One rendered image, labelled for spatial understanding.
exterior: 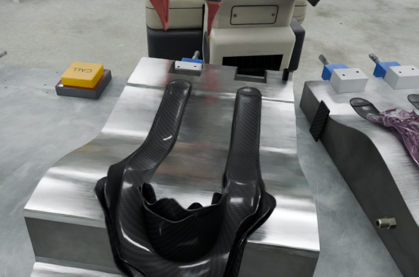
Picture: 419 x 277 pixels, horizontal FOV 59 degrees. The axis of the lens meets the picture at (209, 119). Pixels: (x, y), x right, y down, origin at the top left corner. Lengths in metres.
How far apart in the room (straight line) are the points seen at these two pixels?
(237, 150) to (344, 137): 0.18
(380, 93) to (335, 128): 0.14
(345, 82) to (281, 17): 0.39
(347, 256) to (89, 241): 0.31
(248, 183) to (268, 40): 0.64
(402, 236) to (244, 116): 0.25
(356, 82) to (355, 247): 0.29
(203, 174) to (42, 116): 0.39
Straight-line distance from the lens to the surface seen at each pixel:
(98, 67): 0.76
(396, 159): 0.52
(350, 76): 0.69
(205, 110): 0.54
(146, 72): 0.62
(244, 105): 0.56
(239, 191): 0.39
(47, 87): 0.79
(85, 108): 0.71
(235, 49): 0.97
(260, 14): 0.99
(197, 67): 0.71
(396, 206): 0.50
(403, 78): 0.74
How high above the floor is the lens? 1.20
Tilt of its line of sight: 37 degrees down
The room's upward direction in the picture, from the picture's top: 3 degrees clockwise
